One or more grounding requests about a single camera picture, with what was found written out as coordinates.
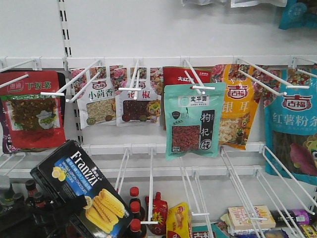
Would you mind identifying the orange white fungus pouch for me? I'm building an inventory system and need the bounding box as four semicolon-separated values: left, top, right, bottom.
211;64;259;150

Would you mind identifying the teal pouch upper right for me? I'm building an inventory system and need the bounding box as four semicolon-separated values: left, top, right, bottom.
279;0;317;30

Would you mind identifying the blue sweet potato noodle pouch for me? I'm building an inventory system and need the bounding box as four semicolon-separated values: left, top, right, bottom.
264;69;317;185

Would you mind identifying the teal goji berry pouch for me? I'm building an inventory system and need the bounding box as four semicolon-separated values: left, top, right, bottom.
164;82;226;160

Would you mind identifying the white peppercorn pouch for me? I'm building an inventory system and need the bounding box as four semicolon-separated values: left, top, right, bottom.
110;65;163;126

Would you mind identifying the red spout sauce pouch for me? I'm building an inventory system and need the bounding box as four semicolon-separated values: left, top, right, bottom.
147;191;168;236

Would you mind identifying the red pickled vegetable pouch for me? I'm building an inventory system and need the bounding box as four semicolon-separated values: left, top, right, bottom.
0;70;67;149

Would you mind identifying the white fennel seed pouch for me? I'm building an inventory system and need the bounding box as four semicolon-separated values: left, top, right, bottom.
72;66;116;129

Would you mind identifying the red pouch behind teal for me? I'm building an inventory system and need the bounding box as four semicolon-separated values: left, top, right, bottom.
161;66;211;130

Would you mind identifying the beige striped snack box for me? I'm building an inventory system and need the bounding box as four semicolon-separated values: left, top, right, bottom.
228;205;276;230

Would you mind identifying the yellow snack pouch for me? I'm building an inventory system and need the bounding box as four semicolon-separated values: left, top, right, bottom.
166;202;193;238

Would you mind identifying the black Franzzi cookie box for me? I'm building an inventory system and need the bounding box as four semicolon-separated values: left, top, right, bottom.
30;140;133;238

